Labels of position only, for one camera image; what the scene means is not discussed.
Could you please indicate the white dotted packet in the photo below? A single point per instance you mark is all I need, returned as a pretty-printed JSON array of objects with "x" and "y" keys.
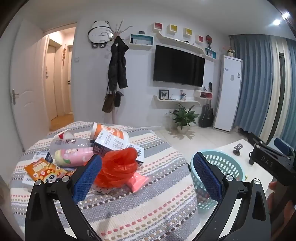
[{"x": 101, "y": 190}]

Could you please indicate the blue white curtain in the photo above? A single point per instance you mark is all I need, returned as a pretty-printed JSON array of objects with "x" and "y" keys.
[{"x": 256, "y": 81}]

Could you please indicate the yellow wall cube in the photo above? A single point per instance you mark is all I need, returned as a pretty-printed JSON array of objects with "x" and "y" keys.
[
  {"x": 188, "y": 32},
  {"x": 173, "y": 28}
]

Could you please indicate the teal plastic mesh basket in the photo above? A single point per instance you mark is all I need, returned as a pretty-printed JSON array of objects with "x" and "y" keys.
[{"x": 231, "y": 162}]

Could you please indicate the clear plastic bottle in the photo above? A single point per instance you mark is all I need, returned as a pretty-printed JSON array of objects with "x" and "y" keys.
[{"x": 69, "y": 143}]

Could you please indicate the white coffee table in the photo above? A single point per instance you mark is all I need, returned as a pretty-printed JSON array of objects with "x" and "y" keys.
[{"x": 254, "y": 173}]

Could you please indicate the pink drink bottle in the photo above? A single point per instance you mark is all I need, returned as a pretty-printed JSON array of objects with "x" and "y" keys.
[{"x": 74, "y": 157}]

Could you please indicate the small red wall cube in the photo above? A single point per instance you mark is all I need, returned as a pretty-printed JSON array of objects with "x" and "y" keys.
[{"x": 200, "y": 38}]

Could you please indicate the person's right hand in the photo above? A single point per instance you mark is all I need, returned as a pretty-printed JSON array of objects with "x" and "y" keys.
[{"x": 283, "y": 208}]

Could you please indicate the pink packet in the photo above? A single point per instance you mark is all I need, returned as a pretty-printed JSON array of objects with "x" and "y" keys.
[{"x": 138, "y": 182}]

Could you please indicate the white milk carton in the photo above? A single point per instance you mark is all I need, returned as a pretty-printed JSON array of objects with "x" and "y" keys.
[
  {"x": 138, "y": 155},
  {"x": 111, "y": 141}
]

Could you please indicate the orange panda snack packet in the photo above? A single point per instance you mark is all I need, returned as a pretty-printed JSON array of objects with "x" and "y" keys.
[{"x": 44, "y": 170}]

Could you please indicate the white standing air conditioner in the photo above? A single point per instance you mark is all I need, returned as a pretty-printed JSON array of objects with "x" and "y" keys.
[{"x": 227, "y": 92}]

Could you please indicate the striped woven blanket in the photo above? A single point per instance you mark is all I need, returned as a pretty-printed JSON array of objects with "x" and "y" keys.
[{"x": 150, "y": 208}]

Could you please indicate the red plastic bag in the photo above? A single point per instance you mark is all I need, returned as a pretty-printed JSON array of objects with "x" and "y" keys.
[{"x": 118, "y": 166}]

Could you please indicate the black guitar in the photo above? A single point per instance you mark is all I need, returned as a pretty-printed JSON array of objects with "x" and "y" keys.
[{"x": 206, "y": 117}]

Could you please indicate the hanging hallway ornament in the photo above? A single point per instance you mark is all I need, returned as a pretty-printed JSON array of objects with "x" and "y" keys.
[{"x": 64, "y": 56}]

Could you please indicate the black hanging bag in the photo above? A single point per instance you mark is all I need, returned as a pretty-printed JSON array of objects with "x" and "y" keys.
[{"x": 118, "y": 99}]

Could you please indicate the light blue sofa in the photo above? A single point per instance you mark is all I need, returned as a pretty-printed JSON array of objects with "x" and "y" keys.
[{"x": 271, "y": 142}]

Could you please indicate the black figurines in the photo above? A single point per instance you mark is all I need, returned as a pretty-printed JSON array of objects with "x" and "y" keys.
[{"x": 210, "y": 87}]

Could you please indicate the orange paper cup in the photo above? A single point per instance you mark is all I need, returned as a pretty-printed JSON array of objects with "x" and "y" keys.
[{"x": 118, "y": 134}]

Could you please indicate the round red ornament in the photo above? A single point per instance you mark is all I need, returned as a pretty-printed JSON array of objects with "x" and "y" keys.
[{"x": 209, "y": 39}]

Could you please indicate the pen holder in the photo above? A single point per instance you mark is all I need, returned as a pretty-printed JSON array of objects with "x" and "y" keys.
[{"x": 182, "y": 95}]

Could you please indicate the long curved white shelf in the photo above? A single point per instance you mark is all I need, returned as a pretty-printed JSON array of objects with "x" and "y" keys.
[{"x": 182, "y": 44}]

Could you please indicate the teal box wall shelf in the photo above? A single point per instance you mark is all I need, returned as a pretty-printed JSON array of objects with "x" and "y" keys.
[{"x": 141, "y": 46}]

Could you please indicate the flower vase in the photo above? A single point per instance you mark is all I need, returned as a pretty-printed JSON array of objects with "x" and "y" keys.
[{"x": 230, "y": 51}]

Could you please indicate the short curved white shelf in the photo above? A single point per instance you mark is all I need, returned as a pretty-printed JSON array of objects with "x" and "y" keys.
[{"x": 175, "y": 101}]

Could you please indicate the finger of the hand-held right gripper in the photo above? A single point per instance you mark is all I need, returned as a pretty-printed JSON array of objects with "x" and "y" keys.
[
  {"x": 283, "y": 147},
  {"x": 257, "y": 140}
]

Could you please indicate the ceiling lamp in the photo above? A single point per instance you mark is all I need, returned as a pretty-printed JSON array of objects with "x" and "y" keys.
[{"x": 276, "y": 22}]

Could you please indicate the small blue white box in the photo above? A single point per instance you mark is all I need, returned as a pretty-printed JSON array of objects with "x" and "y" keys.
[{"x": 47, "y": 157}]

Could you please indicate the black phone stand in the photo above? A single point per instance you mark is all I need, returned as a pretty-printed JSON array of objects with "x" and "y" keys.
[{"x": 237, "y": 149}]

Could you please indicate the hallway door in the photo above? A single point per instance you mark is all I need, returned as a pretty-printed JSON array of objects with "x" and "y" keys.
[{"x": 70, "y": 97}]

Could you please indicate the small red white cup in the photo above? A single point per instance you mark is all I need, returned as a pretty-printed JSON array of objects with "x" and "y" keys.
[{"x": 66, "y": 134}]

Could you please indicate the framed butterfly picture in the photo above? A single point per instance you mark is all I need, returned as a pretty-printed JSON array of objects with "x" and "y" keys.
[{"x": 164, "y": 94}]

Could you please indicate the small teal box shelf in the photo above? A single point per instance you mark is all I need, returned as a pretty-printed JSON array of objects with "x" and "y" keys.
[{"x": 210, "y": 53}]

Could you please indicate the white door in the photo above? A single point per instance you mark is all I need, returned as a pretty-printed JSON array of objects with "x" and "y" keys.
[{"x": 30, "y": 81}]

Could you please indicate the white red box shelf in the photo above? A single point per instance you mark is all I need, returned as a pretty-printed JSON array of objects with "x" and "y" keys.
[{"x": 203, "y": 95}]

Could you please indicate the brown hanging bag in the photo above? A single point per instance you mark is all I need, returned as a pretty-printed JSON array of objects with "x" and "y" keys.
[{"x": 108, "y": 103}]

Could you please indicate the black flat television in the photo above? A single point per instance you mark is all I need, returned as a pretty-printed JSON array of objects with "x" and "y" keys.
[{"x": 178, "y": 66}]

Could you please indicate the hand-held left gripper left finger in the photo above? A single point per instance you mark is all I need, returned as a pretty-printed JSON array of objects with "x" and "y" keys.
[{"x": 87, "y": 176}]

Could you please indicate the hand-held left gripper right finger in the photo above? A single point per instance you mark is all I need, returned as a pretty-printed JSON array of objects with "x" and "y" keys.
[{"x": 208, "y": 176}]

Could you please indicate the white paper packet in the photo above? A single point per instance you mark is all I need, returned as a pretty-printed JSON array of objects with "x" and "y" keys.
[{"x": 27, "y": 179}]

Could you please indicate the panda wall clock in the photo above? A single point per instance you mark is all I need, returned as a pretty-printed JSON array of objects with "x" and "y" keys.
[{"x": 99, "y": 34}]

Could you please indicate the black coat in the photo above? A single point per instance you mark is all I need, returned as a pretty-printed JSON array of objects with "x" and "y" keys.
[{"x": 118, "y": 64}]

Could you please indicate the white coat rack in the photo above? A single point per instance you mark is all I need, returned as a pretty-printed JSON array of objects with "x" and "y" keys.
[{"x": 114, "y": 115}]

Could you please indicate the green potted plant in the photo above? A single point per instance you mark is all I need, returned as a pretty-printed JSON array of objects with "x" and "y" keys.
[{"x": 185, "y": 117}]

